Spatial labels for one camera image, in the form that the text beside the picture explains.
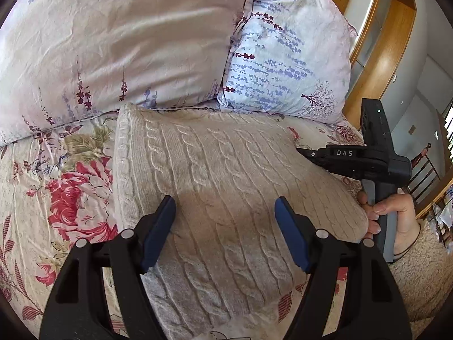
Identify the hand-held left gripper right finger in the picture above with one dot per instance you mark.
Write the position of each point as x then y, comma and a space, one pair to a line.
290, 237

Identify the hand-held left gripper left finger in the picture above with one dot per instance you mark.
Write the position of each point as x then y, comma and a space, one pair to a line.
159, 233

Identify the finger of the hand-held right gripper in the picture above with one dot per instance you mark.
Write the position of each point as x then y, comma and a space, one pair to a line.
313, 154

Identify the person's right forearm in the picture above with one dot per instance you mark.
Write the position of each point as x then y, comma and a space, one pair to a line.
421, 276

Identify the person's right hand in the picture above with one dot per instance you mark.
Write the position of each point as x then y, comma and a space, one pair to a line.
405, 219

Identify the dark wooden chair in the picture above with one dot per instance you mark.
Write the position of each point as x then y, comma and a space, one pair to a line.
423, 173

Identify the wooden table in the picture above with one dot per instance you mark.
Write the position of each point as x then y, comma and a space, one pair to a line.
433, 202

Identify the window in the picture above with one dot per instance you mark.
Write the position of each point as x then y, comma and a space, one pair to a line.
447, 120

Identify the pale blue tree print pillow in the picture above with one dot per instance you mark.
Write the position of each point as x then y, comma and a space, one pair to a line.
283, 63

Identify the wooden headboard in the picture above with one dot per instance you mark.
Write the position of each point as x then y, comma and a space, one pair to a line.
385, 49

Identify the floral bed sheet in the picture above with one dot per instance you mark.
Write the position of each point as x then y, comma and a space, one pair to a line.
53, 184

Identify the pink lavender print pillow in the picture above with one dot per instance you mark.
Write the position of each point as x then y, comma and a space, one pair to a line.
124, 42

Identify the wall light switch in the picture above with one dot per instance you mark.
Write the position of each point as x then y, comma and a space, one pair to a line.
411, 129

